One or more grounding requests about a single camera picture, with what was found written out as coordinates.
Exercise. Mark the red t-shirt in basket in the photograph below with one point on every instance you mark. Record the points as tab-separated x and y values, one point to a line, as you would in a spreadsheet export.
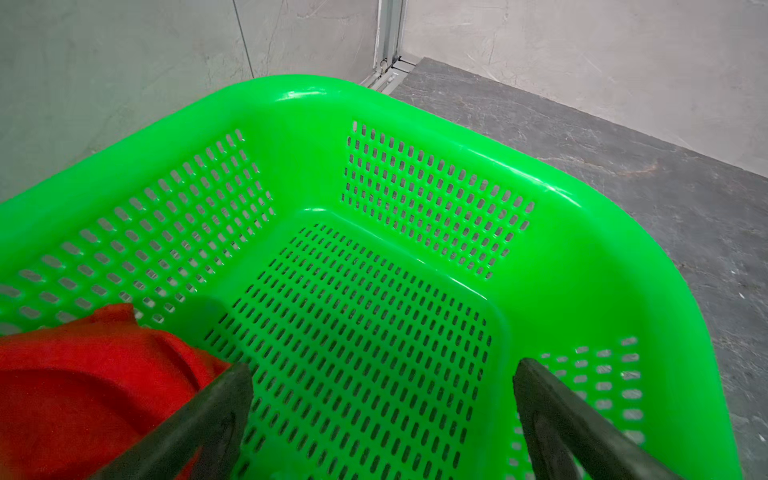
76	396

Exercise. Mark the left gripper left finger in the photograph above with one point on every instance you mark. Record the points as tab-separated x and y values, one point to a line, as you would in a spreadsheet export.
205	433

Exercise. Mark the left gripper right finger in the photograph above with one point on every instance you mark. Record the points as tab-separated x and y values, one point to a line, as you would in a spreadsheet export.
563	433

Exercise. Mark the green plastic basket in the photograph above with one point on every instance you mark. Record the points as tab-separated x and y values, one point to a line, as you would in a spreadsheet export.
382	272

